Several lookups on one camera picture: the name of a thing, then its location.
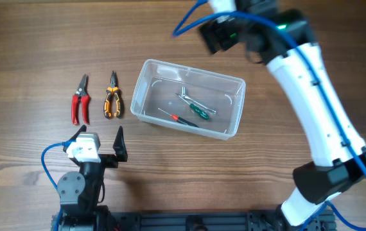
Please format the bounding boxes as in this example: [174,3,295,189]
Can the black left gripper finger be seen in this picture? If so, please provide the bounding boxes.
[63,125,87,152]
[112,126,128,162]

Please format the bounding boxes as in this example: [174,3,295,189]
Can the black red precision screwdriver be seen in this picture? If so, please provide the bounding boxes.
[158,108,198,128]

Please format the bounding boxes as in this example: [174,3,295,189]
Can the silver socket wrench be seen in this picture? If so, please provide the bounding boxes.
[181,87,217,114]

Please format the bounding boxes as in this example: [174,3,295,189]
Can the clear plastic container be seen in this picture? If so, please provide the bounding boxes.
[130,59,246,140]

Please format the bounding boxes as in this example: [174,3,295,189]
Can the green handled screwdriver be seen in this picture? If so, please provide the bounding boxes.
[177,94,209,120]

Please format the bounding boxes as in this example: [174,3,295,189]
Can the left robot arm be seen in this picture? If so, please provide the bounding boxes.
[51,125,128,231]

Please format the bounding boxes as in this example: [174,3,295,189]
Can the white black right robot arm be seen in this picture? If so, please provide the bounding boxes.
[196,1,366,230]

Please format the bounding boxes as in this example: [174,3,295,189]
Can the orange black pliers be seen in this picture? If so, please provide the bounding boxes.
[103,71,123,119]

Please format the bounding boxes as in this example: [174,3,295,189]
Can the red handled snips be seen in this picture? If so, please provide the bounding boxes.
[71,74,91,125]

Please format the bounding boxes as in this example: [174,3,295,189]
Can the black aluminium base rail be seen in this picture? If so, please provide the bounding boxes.
[51,209,336,231]

